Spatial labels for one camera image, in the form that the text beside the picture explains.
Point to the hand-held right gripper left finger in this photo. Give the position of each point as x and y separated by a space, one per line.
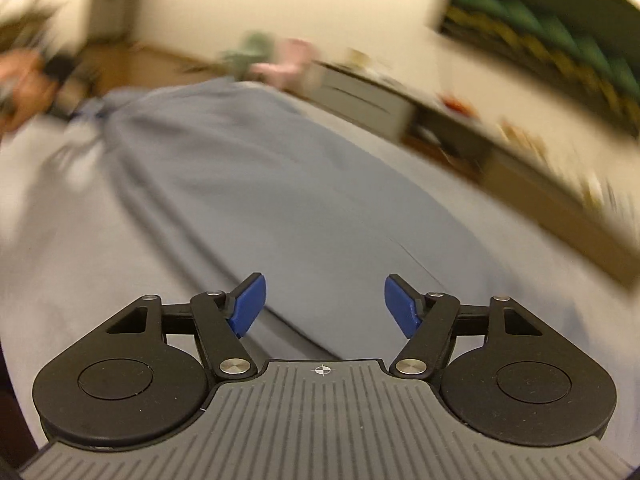
247 305

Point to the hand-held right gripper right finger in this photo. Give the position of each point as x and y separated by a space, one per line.
400 305

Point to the blue-grey cloth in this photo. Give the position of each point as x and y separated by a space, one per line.
250 185

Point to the grey-brown TV cabinet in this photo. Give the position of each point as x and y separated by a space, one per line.
550 195

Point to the green object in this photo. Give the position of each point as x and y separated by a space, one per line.
250 55

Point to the fruit bowl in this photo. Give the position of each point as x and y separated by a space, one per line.
456 102

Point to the pink chair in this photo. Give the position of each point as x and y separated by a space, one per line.
282 62

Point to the dark wall painting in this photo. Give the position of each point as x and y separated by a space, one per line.
550 35

